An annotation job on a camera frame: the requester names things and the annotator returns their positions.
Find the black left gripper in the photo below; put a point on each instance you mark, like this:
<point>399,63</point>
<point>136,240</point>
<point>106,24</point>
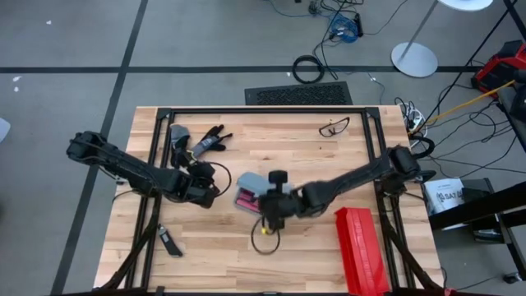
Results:
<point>203,187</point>

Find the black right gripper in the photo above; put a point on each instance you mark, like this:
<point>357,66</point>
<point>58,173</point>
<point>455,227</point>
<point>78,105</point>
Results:
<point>283,203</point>

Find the grey plastic tool case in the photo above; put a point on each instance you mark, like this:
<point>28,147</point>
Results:
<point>250,181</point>

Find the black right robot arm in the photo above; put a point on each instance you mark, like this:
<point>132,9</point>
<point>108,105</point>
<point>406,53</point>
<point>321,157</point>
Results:
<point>349,178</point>

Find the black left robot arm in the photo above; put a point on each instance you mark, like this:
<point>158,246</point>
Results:
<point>135,172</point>

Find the grey black glove white print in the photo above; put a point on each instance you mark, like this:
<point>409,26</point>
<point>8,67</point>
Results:
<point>207,143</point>

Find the grey black work glove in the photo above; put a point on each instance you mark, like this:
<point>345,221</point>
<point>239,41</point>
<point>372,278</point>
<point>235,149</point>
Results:
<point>179,133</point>

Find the black utility knife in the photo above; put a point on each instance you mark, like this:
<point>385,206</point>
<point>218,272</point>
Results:
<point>168,240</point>

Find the black clear safety glasses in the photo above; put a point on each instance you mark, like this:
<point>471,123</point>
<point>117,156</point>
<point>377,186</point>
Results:
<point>328,130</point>

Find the long red plastic bin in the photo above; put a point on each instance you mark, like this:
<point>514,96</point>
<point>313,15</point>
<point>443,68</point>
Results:
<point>361,251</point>

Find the white power strip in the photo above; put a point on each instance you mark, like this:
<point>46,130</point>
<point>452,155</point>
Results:
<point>415,119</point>

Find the white cardboard box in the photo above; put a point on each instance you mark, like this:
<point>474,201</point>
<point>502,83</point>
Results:
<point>444,196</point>

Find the black power brick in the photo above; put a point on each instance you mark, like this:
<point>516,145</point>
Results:
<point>358,24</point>

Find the white floor lamp stand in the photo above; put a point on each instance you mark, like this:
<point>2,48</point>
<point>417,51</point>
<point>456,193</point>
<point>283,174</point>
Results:
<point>414,59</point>

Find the black metal shelf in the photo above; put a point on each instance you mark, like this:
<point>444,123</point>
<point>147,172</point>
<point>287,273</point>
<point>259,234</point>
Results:
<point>476,207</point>

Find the white round object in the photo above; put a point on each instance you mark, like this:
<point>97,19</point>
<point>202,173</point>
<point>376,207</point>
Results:
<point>3,129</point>

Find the black stand pole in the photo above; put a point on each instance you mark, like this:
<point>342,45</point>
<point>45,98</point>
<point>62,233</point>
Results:
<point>472,64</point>

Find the small black device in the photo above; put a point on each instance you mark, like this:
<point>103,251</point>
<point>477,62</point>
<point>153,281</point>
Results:
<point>513,278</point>

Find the black equipment cart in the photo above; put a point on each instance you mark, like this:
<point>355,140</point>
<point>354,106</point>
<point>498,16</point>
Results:
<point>518,107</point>

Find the red black equipment case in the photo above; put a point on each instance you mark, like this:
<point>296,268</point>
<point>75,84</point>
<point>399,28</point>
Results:
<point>499,67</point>

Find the black aluminium table frame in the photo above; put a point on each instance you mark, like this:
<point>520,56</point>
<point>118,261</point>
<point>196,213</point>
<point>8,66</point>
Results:
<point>267,110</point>

